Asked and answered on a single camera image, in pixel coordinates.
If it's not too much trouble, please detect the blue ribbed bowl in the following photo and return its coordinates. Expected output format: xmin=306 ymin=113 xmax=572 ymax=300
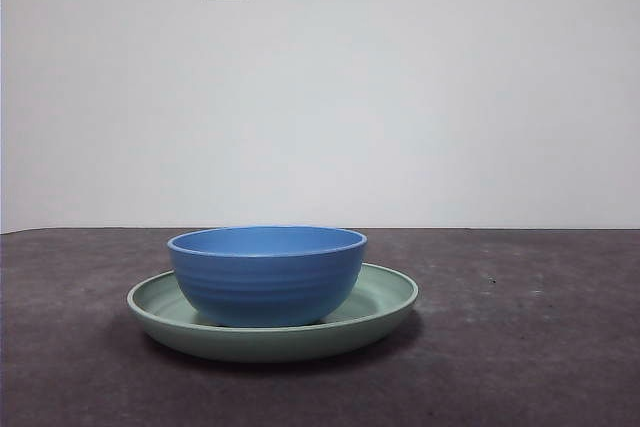
xmin=166 ymin=225 xmax=369 ymax=327

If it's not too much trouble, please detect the green round plate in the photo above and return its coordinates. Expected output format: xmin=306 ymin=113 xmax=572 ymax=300
xmin=126 ymin=262 xmax=420 ymax=364

